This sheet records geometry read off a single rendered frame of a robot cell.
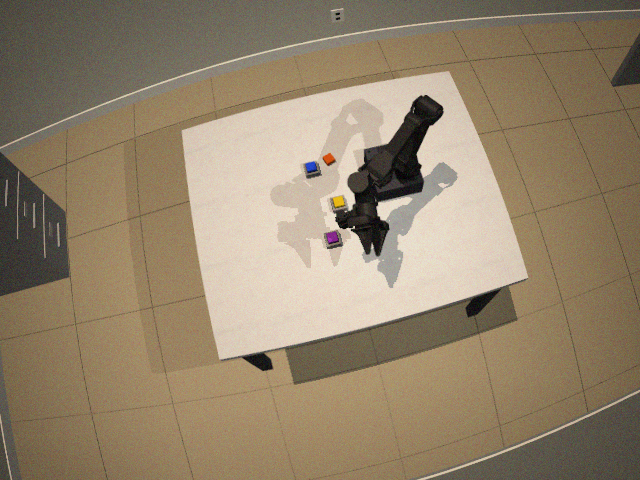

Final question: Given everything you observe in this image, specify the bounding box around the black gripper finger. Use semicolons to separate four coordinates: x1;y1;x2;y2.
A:
373;230;388;257
350;225;374;255

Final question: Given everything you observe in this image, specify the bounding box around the blue button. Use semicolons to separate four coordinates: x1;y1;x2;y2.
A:
303;160;320;179

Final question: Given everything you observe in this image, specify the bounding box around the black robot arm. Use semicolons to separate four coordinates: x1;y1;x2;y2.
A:
335;95;444;229

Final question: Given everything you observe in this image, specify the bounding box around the purple square button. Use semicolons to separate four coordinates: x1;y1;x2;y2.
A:
324;230;342;249

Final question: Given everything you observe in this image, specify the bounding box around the yellow button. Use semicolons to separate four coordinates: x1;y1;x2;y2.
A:
330;195;348;214

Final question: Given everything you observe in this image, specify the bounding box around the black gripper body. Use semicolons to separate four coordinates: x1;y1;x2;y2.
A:
347;197;390;232

